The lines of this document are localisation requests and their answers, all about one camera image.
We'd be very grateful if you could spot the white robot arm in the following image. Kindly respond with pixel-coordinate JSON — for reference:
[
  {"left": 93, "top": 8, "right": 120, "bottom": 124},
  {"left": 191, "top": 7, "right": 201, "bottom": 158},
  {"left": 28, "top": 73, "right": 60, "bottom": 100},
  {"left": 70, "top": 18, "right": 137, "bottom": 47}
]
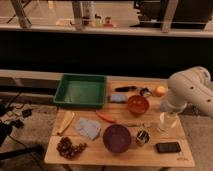
[{"left": 158, "top": 67, "right": 213, "bottom": 132}]

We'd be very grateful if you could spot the black eraser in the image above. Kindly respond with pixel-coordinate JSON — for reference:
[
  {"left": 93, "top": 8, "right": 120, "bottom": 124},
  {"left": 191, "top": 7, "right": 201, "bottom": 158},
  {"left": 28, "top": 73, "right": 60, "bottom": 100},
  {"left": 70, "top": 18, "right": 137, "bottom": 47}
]
[{"left": 156, "top": 142, "right": 181, "bottom": 153}]

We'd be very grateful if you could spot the orange bowl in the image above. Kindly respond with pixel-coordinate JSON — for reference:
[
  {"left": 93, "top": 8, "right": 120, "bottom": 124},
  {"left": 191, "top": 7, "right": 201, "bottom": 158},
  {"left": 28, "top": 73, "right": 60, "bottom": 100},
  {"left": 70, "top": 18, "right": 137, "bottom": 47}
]
[{"left": 127, "top": 95, "right": 149, "bottom": 115}]

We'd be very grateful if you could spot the green plastic tray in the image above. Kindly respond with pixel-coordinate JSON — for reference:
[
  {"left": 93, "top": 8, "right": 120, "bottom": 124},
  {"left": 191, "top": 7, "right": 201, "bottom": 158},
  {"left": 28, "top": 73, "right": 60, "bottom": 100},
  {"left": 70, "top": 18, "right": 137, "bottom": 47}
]
[{"left": 53, "top": 74, "right": 106, "bottom": 109}]

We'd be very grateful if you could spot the yellow banana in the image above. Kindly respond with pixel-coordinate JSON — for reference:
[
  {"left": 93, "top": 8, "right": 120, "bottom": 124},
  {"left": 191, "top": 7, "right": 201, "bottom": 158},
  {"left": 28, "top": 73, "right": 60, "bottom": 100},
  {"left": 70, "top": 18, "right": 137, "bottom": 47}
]
[{"left": 57, "top": 112, "right": 75, "bottom": 135}]

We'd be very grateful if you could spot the small metal cup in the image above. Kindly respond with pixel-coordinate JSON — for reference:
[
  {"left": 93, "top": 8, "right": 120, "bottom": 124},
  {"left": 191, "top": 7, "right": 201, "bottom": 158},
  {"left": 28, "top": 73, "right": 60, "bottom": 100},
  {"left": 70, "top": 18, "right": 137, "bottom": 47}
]
[{"left": 136, "top": 130, "right": 150, "bottom": 146}]

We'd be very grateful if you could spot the bunch of red grapes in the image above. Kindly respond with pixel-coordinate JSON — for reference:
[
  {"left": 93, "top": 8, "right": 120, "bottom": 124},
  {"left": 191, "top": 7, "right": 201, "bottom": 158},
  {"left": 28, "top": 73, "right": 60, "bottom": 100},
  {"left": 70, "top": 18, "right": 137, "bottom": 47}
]
[{"left": 56, "top": 137, "right": 88, "bottom": 159}]

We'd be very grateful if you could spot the purple bowl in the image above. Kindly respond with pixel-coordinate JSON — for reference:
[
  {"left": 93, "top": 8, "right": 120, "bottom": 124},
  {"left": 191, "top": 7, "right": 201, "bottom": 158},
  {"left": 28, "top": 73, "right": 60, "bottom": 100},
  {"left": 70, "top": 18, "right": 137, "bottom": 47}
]
[{"left": 103, "top": 124, "right": 131, "bottom": 154}]

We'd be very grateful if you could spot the light blue cloth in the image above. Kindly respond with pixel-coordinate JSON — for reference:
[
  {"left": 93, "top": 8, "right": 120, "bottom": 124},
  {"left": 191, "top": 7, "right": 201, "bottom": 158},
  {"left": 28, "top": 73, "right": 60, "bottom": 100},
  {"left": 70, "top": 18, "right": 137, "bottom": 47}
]
[{"left": 75, "top": 118, "right": 101, "bottom": 140}]

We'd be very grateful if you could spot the blue sponge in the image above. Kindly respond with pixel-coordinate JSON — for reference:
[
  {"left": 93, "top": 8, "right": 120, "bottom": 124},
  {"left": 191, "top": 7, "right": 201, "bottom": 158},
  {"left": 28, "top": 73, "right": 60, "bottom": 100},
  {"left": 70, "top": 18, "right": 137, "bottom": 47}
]
[{"left": 109, "top": 93, "right": 127, "bottom": 103}]

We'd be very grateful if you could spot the orange fruit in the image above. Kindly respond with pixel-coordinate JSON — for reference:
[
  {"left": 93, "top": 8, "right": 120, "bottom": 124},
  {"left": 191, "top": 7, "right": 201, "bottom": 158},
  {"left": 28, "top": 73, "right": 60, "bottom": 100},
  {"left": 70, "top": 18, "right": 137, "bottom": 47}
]
[{"left": 154, "top": 86, "right": 167, "bottom": 97}]

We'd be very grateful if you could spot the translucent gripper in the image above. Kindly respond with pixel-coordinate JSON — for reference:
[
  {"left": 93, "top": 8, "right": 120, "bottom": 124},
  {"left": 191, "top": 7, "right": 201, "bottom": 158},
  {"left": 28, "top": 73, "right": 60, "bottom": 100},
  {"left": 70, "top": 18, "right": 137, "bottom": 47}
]
[{"left": 158, "top": 112, "right": 178, "bottom": 133}]

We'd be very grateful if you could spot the orange carrot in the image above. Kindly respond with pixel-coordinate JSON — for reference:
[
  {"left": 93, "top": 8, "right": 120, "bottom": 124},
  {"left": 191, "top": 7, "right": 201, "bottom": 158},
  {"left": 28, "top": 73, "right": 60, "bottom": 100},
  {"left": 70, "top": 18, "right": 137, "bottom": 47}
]
[{"left": 95, "top": 111, "right": 116, "bottom": 123}]

